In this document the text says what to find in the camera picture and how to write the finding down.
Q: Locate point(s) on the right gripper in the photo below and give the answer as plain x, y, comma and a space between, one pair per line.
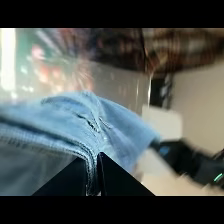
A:
190, 163

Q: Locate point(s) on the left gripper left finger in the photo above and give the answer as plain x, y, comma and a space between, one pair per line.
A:
68, 181

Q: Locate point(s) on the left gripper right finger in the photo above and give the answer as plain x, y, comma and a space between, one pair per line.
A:
118, 180

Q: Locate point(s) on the blue jeans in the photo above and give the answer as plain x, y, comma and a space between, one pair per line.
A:
66, 130

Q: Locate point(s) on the checked shirt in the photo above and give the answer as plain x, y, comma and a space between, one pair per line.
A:
140, 50

